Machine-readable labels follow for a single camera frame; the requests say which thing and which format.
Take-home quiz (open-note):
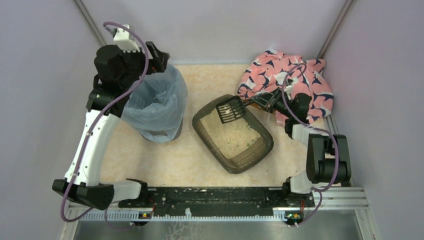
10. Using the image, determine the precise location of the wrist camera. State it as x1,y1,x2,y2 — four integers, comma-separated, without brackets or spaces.
283,79,294,95
113,27,141,53

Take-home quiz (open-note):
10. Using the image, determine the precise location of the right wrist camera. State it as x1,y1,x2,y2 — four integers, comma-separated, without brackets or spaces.
283,79,294,95

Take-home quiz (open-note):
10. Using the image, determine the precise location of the pink patterned cloth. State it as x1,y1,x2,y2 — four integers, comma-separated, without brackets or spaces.
237,49,334,124

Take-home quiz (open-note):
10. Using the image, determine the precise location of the blue-lined trash bin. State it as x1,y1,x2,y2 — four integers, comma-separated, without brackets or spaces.
121,64,188,144

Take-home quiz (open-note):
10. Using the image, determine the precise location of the purple cable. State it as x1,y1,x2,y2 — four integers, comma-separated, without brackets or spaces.
59,21,151,231
280,63,340,228

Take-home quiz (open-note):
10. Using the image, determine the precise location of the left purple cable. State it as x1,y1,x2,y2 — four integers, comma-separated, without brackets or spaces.
59,21,151,231

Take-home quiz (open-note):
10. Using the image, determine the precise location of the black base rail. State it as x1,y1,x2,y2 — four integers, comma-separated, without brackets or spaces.
71,187,369,223

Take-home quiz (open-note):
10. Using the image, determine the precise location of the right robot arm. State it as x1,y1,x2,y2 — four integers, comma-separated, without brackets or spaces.
248,90,352,205

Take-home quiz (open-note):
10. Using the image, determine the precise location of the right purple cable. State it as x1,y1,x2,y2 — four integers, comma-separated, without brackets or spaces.
280,63,340,228

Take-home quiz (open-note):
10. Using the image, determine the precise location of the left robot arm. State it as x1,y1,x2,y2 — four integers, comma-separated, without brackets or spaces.
52,41,170,210

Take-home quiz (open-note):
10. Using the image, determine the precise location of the black litter scoop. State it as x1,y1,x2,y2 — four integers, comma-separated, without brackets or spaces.
215,95,252,124

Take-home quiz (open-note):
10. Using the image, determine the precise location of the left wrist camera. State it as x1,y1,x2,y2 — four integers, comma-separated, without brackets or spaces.
113,27,141,53

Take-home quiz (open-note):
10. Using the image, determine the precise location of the brown litter box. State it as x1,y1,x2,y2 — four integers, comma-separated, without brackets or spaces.
192,94,274,174

